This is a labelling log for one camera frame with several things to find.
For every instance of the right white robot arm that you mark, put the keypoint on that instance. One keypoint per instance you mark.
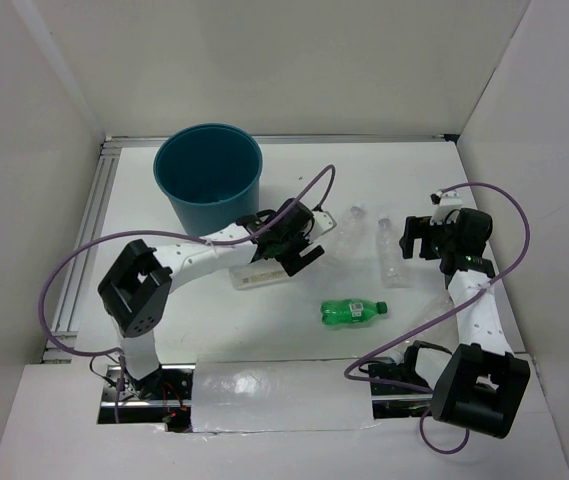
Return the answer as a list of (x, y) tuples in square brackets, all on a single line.
[(483, 384)]

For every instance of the white tape sheet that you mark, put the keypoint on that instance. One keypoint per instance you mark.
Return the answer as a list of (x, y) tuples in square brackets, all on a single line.
[(278, 396)]

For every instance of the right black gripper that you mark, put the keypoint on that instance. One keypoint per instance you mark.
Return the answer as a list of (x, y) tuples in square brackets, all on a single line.
[(420, 227)]

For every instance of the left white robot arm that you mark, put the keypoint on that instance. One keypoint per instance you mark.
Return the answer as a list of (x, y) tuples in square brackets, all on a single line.
[(136, 288)]

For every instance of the aluminium rail frame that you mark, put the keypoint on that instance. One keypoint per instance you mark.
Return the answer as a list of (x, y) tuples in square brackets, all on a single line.
[(65, 322)]

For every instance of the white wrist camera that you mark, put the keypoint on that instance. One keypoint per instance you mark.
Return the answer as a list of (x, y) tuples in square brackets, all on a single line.
[(323, 222), (445, 203)]

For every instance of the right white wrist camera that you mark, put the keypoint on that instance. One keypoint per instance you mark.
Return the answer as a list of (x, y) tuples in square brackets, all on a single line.
[(445, 203)]

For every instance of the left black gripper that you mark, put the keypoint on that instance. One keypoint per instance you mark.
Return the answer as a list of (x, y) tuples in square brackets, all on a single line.
[(293, 262)]

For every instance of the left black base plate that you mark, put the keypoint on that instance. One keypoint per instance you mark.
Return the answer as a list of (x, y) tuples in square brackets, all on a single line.
[(165, 400)]

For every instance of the clear bottle white cap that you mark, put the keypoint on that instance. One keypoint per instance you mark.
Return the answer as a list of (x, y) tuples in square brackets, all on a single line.
[(350, 231)]

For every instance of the teal plastic bin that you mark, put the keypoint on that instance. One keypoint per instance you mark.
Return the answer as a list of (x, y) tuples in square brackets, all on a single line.
[(210, 174)]

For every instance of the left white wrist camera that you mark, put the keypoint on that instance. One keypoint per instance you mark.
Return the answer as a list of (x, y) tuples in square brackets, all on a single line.
[(323, 222)]

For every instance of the green plastic bottle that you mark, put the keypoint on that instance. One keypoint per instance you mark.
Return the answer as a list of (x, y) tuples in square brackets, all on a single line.
[(351, 311)]

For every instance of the clear bottle blue cap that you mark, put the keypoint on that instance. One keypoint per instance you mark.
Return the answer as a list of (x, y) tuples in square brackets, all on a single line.
[(392, 271)]

